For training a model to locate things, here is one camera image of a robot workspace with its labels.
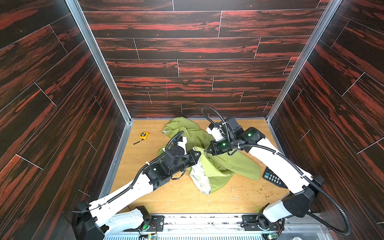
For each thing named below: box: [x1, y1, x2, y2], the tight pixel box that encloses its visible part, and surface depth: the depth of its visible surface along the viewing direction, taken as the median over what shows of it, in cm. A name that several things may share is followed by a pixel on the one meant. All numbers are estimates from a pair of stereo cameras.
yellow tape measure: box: [133, 131, 150, 145], surface depth 110 cm
